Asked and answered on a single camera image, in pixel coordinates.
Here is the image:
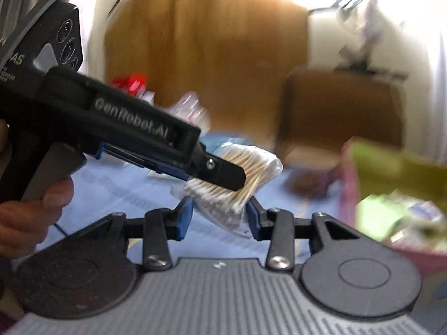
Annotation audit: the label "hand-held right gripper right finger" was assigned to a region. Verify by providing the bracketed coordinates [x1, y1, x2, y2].
[245, 197, 364, 271]

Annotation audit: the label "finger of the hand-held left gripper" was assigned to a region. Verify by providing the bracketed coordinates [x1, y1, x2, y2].
[190, 141, 247, 191]

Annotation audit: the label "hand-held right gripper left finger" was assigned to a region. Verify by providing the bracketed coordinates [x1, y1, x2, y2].
[75, 196, 193, 270]

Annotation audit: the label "cotton swab pack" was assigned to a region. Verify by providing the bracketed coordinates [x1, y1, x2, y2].
[183, 143, 283, 240]

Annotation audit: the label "pink tin box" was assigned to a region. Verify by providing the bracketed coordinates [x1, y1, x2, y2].
[340, 137, 447, 277]

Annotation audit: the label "person's left hand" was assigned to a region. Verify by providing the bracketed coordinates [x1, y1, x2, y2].
[0, 120, 75, 260]

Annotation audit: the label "red snack box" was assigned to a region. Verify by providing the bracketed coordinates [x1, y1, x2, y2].
[111, 73, 149, 97]

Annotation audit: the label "blue checked cloth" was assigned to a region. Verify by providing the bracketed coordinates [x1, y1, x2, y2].
[33, 131, 350, 264]

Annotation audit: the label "bagged paper cups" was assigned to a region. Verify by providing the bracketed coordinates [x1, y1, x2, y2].
[168, 92, 211, 130]

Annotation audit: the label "brown seat cushion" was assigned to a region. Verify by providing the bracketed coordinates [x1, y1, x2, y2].
[275, 66, 406, 163]

